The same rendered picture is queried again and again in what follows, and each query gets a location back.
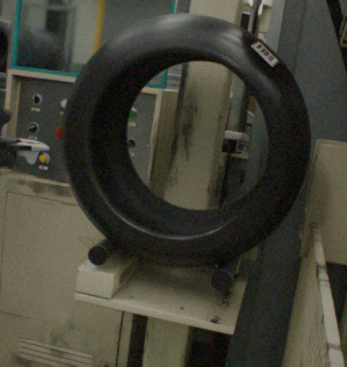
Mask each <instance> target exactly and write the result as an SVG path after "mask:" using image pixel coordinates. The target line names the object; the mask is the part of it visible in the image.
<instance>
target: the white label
mask: <svg viewBox="0 0 347 367"><path fill-rule="evenodd" d="M251 47H252V48H254V49H255V50H256V51H257V52H258V53H259V54H260V55H261V56H262V58H263V59H264V60H266V61H267V62H268V63H269V64H270V65H271V66H275V64H277V63H278V62H279V60H278V59H276V58H275V57H274V55H273V54H272V53H271V52H270V51H269V50H268V49H266V48H265V47H264V46H263V45H262V44H261V42H260V41H258V42H256V43H254V44H252V45H251Z"/></svg>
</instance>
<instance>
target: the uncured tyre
mask: <svg viewBox="0 0 347 367"><path fill-rule="evenodd" d="M258 41H260V42H261V44H262V45H263V46H264V47H265V48H266V49H268V50H269V51H270V52H271V53H272V54H273V55H274V57H275V58H276V59H278V60H279V62H278V63H277V64H275V66H271V65H270V64H269V63H268V62H267V61H266V60H264V59H263V58H262V56H261V55H260V54H259V53H258V52H257V51H256V50H255V49H254V48H252V47H251V45H252V44H254V43H256V42H258ZM192 61H208V62H213V63H217V64H220V65H223V66H225V67H226V68H227V69H229V70H231V71H232V72H233V73H234V74H236V75H237V76H238V77H239V79H240V80H241V81H242V82H244V83H245V84H246V86H247V87H248V88H249V90H250V91H251V92H252V93H253V95H254V97H255V99H256V101H257V103H258V104H259V107H260V108H261V111H262V112H263V115H264V119H265V122H266V125H267V131H268V163H267V167H266V170H265V172H264V174H263V175H262V177H261V178H260V180H259V181H258V183H257V184H256V185H255V187H254V188H252V189H251V190H250V191H249V192H248V193H247V194H246V195H244V196H243V197H242V198H241V199H239V200H237V201H236V202H232V203H229V204H228V205H226V206H221V207H219V208H214V209H210V210H192V209H187V208H184V207H180V206H176V205H174V204H172V203H170V202H167V201H165V200H163V199H162V198H160V197H158V195H156V194H155V193H154V192H153V191H151V190H150V189H149V188H148V187H147V186H146V185H145V184H144V183H143V181H142V179H141V177H140V176H139V174H138V173H137V171H136V170H135V168H134V166H133V163H132V161H131V159H130V153H129V149H128V120H129V117H130V114H131V109H132V106H133V104H134V102H135V100H136V99H137V96H138V95H139V93H140V92H141V91H142V90H143V89H144V88H145V86H146V84H147V83H148V82H149V81H150V80H153V79H154V78H155V77H156V76H157V75H158V74H159V73H160V72H162V71H164V70H166V69H168V68H172V67H173V66H177V65H180V64H183V63H186V62H192ZM311 146H312V138H311V127H310V122H309V113H308V111H307V107H306V105H305V102H304V99H303V96H302V93H301V91H300V86H299V85H298V84H297V82H296V80H295V78H294V76H293V74H292V73H291V72H290V71H289V69H288V68H287V67H286V63H285V62H283V61H282V59H281V58H280V57H279V56H278V55H277V54H276V53H275V52H274V51H273V50H272V49H271V48H270V47H269V46H268V45H267V44H266V43H265V42H264V41H262V40H261V39H260V38H258V37H256V36H255V35H253V34H252V33H251V32H249V31H248V30H247V29H244V28H242V27H240V26H237V25H235V24H233V23H231V22H228V21H226V20H223V19H219V18H217V17H213V16H207V15H201V14H169V15H164V16H157V17H154V18H151V19H148V20H144V21H143V22H141V23H139V24H136V25H133V26H130V27H128V28H127V29H125V30H123V31H122V32H121V33H119V34H117V35H116V36H115V37H112V38H111V39H110V40H109V41H108V42H107V43H105V44H104V45H103V46H102V47H101V48H98V49H97V51H96V53H95V54H94V55H93V56H92V57H91V58H90V59H89V61H87V62H86V64H85V65H84V66H83V69H82V70H81V72H79V75H78V77H77V78H76V80H75V82H74V84H73V85H72V87H71V90H70V93H69V96H68V99H67V102H66V104H65V110H64V114H63V118H62V123H61V155H62V160H63V165H64V168H65V176H66V179H67V182H68V184H69V186H70V189H71V191H72V193H73V195H74V198H75V200H76V201H77V203H78V205H79V207H80V209H81V210H82V212H83V213H84V214H85V215H86V216H87V217H88V219H89V220H90V222H91V224H92V225H93V226H94V227H95V228H97V229H98V230H99V231H100V232H101V233H102V234H103V235H104V237H105V238H107V239H108V240H109V241H111V242H113V243H114V244H115V245H117V247H119V248H121V249H123V250H124V251H126V252H128V253H130V254H131V255H133V256H137V257H139V258H142V259H144V260H145V261H150V262H153V263H156V264H159V265H167V266H172V267H183V268H189V267H200V266H207V265H214V264H218V263H221V262H224V261H228V260H231V259H232V258H235V257H237V256H240V255H243V254H245V253H247V252H248V251H250V250H252V249H253V248H254V247H256V246H257V245H259V244H260V243H261V242H262V241H265V240H266V239H267V238H268V237H269V236H270V235H271V234H272V233H273V232H274V231H275V230H276V229H277V228H278V227H280V225H281V224H282V222H283V221H284V220H285V218H286V217H287V216H288V215H289V214H290V213H291V211H292V208H293V206H294V205H295V203H296V201H297V200H298V198H299V196H300V194H301V192H302V189H303V187H304V181H305V179H306V175H307V173H308V170H309V162H310V157H311Z"/></svg>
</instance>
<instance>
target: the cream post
mask: <svg viewBox="0 0 347 367"><path fill-rule="evenodd" d="M243 6H244V0H191V5H190V11H189V14H201V15H207V16H213V17H217V18H219V19H223V20H226V21H228V22H231V23H233V24H235V25H237V26H240V25H241V16H242V10H243ZM232 76H233V72H232V71H231V70H229V69H227V68H226V67H225V66H223V65H220V64H217V63H213V62H208V61H192V62H186V63H183V67H182V73H181V79H180V85H179V90H178V100H177V106H176V112H175V118H174V124H173V137H172V146H171V152H170V158H169V169H168V174H167V180H166V187H165V192H164V200H165V201H167V202H170V203H172V204H174V205H176V206H180V207H184V208H187V209H192V210H210V209H213V207H214V192H215V187H216V182H217V176H218V172H219V162H220V157H221V151H222V145H223V136H224V131H225V126H226V120H227V115H228V101H229V95H230V91H231V85H232ZM146 326H147V328H146V339H145V345H144V351H143V357H142V367H188V363H189V355H190V351H191V348H192V339H193V333H194V328H195V327H192V326H189V325H185V324H179V323H175V322H172V321H168V320H164V319H158V318H154V317H150V316H147V323H146Z"/></svg>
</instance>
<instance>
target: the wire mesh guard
mask: <svg viewBox="0 0 347 367"><path fill-rule="evenodd" d="M310 229H311V236H312V238H311V243H310V248H309V255H308V258H305V257H302V259H301V266H300V275H299V279H298V284H297V288H296V292H295V300H294V305H293V309H292V312H291V320H290V325H289V329H288V333H287V338H286V345H285V350H284V353H283V358H282V366H281V367H311V365H312V367H325V365H326V363H327V367H345V363H344V359H343V355H342V351H341V347H340V344H341V343H340V336H339V333H338V328H337V323H336V313H335V309H334V305H333V301H332V297H331V290H330V287H331V285H330V282H329V278H328V273H327V267H326V262H325V259H324V255H323V247H322V239H321V235H320V231H319V227H318V223H316V222H311V226H310ZM310 307H311V308H310ZM320 312H321V314H320ZM319 316H320V318H319ZM317 317H318V318H317ZM315 319H316V320H315ZM311 320H312V321H311ZM321 320H322V322H321ZM316 321H317V323H316ZM320 324H321V326H320ZM315 325H316V327H315ZM317 328H318V329H317ZM318 331H319V333H318ZM316 332H317V333H316ZM322 337H323V339H322ZM305 339H306V340H305ZM314 339H315V341H314ZM319 339H320V342H319ZM317 340H318V341H317ZM310 343H311V344H310ZM323 343H324V347H323ZM306 344H307V345H306ZM313 344H314V345H313ZM318 344H319V345H318ZM315 347H316V349H315ZM322 347H323V350H322ZM307 348H308V350H307ZM311 348H312V349H311ZM320 348H321V351H320ZM314 351H315V353H314ZM310 352H311V354H310ZM319 352H320V355H319ZM306 353H307V354H306ZM324 354H325V358H324ZM313 355H314V356H313ZM321 355H322V358H321ZM316 356H317V357H316ZM318 356H319V359H318ZM307 358H308V359H307ZM320 358H321V362H320ZM310 359H311V360H310ZM315 359H316V361H315ZM306 362H307V363H306ZM319 362H320V365H319ZM309 363H310V364H309ZM314 363H315V364H314ZM317 364H318V366H317Z"/></svg>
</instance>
